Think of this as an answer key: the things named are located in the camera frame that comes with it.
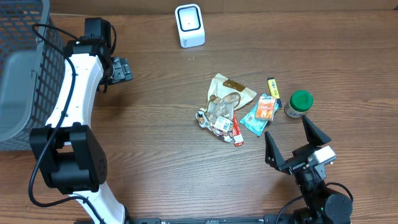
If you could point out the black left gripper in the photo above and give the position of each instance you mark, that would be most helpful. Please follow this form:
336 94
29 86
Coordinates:
121 71

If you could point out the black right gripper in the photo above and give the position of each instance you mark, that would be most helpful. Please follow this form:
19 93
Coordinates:
299 163

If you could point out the green lid jar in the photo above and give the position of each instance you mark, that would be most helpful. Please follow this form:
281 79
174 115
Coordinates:
298 104

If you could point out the teal tissue packet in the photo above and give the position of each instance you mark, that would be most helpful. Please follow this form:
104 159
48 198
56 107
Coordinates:
253 124

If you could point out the orange snack packet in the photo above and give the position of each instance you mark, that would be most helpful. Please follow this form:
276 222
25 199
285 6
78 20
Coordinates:
265 108

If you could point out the red snack bar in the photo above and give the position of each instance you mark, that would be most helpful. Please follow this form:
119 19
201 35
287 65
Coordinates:
237 136

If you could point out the yellow highlighter black cap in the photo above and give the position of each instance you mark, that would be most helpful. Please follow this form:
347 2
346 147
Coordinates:
274 91

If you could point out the white patterned wrapper packet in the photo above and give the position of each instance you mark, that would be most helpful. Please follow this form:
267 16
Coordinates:
222 127

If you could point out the brown transparent snack bag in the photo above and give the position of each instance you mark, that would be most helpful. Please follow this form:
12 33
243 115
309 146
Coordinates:
225 96

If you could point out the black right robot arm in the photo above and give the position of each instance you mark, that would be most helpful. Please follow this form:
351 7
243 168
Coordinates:
319 202

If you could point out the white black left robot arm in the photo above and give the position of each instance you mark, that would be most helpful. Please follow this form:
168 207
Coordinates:
70 163

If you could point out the white barcode scanner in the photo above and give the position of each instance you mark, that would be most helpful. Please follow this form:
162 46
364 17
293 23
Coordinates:
190 25

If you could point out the grey plastic mesh basket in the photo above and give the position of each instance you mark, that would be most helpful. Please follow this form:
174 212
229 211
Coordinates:
31 71

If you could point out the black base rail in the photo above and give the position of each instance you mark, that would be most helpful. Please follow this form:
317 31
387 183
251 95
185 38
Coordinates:
211 221

